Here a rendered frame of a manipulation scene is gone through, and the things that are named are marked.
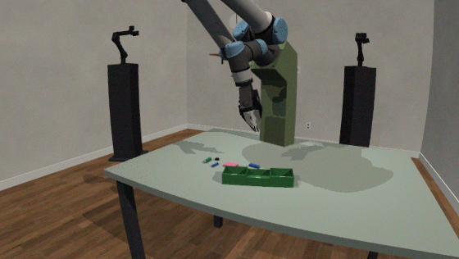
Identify green rack of three bins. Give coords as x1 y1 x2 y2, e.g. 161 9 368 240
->
222 166 294 188

